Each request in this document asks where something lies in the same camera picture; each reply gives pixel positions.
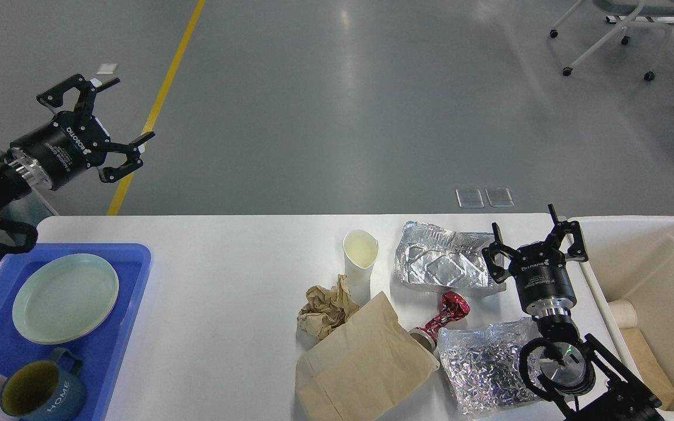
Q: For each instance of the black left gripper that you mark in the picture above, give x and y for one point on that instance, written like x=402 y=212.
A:
x=50 y=152

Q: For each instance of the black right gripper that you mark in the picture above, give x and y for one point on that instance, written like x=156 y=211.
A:
x=543 y=284

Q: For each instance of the mint green plate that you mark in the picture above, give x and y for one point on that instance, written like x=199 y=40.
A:
x=66 y=299

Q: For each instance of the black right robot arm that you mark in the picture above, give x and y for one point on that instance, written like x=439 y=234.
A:
x=577 y=373

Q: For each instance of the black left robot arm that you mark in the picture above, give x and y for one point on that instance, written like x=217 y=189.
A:
x=73 y=97

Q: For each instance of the crushed red can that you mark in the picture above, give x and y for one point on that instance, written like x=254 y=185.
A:
x=453 y=309

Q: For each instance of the white cup in bin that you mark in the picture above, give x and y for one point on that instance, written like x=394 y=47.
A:
x=624 y=313

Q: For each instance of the white plastic bin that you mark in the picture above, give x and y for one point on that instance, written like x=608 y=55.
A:
x=632 y=258

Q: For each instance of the aluminium foil tray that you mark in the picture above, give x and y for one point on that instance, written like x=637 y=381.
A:
x=431 y=258

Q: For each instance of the crumpled aluminium foil sheet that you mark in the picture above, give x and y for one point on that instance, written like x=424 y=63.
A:
x=481 y=367

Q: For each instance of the white paper cup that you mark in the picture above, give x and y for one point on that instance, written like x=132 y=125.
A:
x=360 y=253

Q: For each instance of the brown paper bag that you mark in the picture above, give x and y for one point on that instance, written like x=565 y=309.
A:
x=364 y=368

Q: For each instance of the crumpled brown paper ball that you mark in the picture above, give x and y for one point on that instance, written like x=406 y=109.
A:
x=327 y=309

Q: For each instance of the white table foot bar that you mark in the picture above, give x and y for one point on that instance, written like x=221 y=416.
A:
x=663 y=20

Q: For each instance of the blue mug yellow inside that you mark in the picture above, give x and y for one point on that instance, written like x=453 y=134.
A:
x=47 y=389

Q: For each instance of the white office chair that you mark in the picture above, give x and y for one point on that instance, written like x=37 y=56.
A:
x=631 y=9

